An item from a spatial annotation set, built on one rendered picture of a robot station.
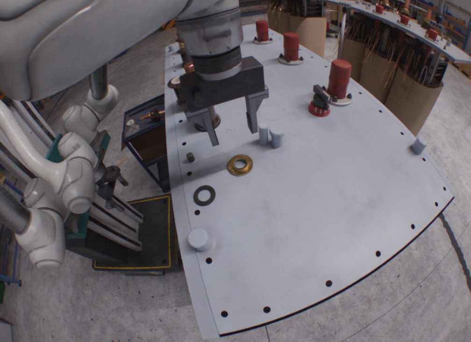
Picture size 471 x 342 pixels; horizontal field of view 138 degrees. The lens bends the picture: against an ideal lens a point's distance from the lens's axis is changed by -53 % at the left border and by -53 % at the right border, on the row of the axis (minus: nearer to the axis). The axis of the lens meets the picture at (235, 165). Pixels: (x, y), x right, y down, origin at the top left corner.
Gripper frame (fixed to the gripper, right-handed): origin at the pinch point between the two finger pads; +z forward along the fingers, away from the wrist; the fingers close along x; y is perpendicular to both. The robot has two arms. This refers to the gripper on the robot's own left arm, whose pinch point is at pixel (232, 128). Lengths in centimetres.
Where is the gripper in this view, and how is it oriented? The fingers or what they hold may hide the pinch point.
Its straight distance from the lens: 39.5
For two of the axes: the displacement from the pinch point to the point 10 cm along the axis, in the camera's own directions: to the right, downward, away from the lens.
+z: 1.5, 5.8, 8.0
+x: 9.5, -3.2, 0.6
